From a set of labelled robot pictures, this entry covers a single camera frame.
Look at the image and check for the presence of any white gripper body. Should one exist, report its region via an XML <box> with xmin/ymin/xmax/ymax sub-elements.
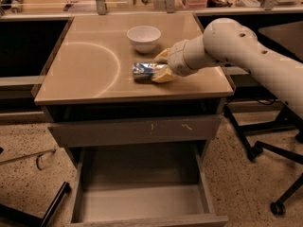
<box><xmin>167</xmin><ymin>40</ymin><xmax>197</xmax><ymax>77</ymax></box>

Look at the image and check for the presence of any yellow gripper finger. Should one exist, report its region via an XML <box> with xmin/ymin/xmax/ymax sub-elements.
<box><xmin>153</xmin><ymin>48</ymin><xmax>169</xmax><ymax>63</ymax></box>
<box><xmin>151</xmin><ymin>65</ymin><xmax>176</xmax><ymax>83</ymax></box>

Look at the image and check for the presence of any silver blue redbull can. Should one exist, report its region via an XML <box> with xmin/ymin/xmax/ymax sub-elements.
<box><xmin>133</xmin><ymin>62</ymin><xmax>165</xmax><ymax>83</ymax></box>

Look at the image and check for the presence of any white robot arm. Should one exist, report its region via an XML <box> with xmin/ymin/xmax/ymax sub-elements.
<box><xmin>151</xmin><ymin>18</ymin><xmax>303</xmax><ymax>118</ymax></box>

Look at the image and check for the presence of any closed top drawer front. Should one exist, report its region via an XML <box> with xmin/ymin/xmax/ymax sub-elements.
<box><xmin>49</xmin><ymin>114</ymin><xmax>222</xmax><ymax>148</ymax></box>

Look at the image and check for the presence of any grey drawer cabinet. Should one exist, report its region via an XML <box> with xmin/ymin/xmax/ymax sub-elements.
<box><xmin>30</xmin><ymin>12</ymin><xmax>237</xmax><ymax>168</ymax></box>

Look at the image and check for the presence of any open middle drawer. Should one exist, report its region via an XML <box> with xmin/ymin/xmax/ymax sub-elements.
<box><xmin>66</xmin><ymin>142</ymin><xmax>228</xmax><ymax>227</ymax></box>

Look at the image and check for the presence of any white ceramic bowl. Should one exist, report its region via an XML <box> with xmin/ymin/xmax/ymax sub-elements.
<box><xmin>127</xmin><ymin>26</ymin><xmax>161</xmax><ymax>54</ymax></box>

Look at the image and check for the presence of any black bar on floor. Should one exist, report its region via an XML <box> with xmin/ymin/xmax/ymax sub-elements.
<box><xmin>0</xmin><ymin>182</ymin><xmax>70</xmax><ymax>227</ymax></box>

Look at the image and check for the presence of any grey cable on floor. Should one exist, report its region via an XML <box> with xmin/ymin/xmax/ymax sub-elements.
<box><xmin>0</xmin><ymin>148</ymin><xmax>57</xmax><ymax>171</ymax></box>

